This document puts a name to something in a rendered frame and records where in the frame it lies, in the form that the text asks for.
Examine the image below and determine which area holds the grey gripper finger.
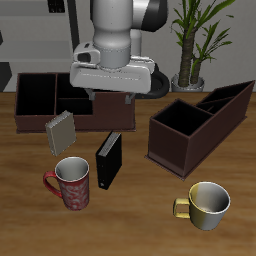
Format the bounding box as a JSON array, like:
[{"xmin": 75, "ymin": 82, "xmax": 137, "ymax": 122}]
[
  {"xmin": 124, "ymin": 92, "xmax": 137, "ymax": 105},
  {"xmin": 85, "ymin": 88, "xmax": 97, "ymax": 101}
]

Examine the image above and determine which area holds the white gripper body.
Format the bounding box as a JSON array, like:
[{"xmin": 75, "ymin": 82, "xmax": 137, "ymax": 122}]
[{"xmin": 69, "ymin": 54, "xmax": 157, "ymax": 95}]

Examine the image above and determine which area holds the dark brown desk caddy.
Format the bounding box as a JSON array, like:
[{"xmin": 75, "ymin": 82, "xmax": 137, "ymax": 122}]
[
  {"xmin": 14, "ymin": 72, "xmax": 137, "ymax": 134},
  {"xmin": 144, "ymin": 79, "xmax": 256, "ymax": 181}
]

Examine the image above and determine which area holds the beige book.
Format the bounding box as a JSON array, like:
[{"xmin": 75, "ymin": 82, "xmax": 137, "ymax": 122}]
[{"xmin": 45, "ymin": 110, "xmax": 78, "ymax": 158}]

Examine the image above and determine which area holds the black book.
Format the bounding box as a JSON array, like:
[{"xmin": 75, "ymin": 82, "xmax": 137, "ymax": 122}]
[{"xmin": 95, "ymin": 130, "xmax": 123, "ymax": 191}]

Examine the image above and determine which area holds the green pot plant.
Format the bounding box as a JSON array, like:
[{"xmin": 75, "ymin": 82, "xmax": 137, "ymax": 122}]
[{"xmin": 170, "ymin": 0, "xmax": 236, "ymax": 93}]

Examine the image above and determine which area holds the red patterned mug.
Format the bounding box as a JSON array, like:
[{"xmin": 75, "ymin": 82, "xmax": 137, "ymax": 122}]
[{"xmin": 42, "ymin": 156, "xmax": 91, "ymax": 212}]

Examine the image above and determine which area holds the yellow and white mug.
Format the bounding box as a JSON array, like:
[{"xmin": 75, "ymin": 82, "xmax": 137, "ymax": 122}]
[{"xmin": 172, "ymin": 181, "xmax": 232, "ymax": 232}]

